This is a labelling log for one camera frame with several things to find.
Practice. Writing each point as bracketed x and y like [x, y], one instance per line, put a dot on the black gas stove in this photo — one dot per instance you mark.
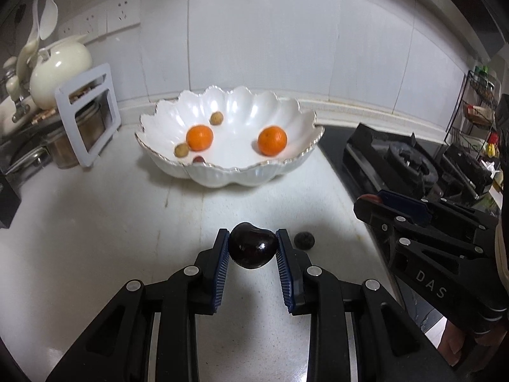
[369, 161]

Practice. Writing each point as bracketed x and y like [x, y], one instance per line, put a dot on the cream ceramic teapot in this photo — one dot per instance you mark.
[54, 65]

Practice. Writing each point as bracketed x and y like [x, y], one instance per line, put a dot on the dark cherry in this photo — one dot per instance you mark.
[251, 247]

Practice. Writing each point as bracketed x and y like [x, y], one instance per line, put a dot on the orange tangerine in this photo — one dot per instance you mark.
[199, 138]
[272, 141]

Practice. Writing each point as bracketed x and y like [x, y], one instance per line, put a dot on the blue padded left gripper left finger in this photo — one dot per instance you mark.
[157, 320]

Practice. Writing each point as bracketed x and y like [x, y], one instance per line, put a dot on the dark blueberry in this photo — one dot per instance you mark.
[304, 240]

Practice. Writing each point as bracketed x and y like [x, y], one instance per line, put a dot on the glass jar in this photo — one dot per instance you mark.
[75, 144]

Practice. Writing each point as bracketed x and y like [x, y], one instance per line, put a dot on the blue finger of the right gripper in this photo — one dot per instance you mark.
[405, 200]

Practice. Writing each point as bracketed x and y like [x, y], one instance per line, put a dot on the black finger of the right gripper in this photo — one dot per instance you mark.
[381, 216]

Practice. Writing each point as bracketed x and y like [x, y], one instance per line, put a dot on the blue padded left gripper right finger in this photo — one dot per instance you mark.
[347, 317]

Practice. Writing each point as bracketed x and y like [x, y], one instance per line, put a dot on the white hanging spoon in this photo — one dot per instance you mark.
[48, 19]

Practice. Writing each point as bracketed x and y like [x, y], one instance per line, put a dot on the black knife block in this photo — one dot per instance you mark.
[9, 203]

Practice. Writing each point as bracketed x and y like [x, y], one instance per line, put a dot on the person's hand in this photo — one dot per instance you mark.
[455, 345]

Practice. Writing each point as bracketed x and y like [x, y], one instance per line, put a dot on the white frame rack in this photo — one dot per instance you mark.
[95, 84]

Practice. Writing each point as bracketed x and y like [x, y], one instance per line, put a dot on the white scalloped shell bowl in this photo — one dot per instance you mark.
[233, 157]

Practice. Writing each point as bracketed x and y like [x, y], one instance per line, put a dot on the tan longan fruit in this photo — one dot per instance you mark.
[216, 118]
[181, 150]

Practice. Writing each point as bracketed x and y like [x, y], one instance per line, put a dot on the white wall socket strip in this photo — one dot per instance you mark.
[104, 19]

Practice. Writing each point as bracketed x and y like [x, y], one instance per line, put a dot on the red grape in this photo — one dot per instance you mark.
[198, 159]
[370, 197]

